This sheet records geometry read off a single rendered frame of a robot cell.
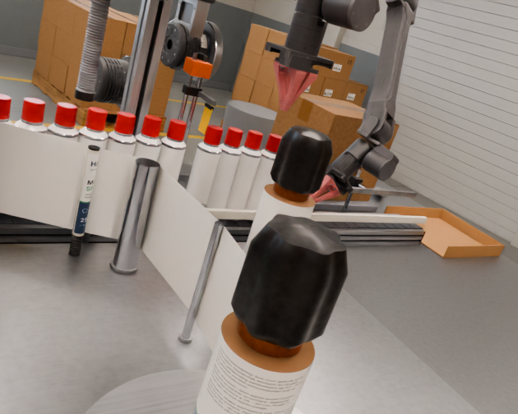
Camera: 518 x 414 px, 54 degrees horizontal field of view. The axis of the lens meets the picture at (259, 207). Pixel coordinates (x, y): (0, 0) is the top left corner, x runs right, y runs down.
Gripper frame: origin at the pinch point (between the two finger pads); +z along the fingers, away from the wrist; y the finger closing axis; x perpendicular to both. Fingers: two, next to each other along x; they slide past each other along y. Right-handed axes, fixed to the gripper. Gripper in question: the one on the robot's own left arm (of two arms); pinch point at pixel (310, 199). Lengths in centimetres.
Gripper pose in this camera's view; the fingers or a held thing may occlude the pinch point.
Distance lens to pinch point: 127.2
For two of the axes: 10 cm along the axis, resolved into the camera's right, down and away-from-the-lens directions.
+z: -7.2, 6.8, -1.0
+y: 5.2, 4.4, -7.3
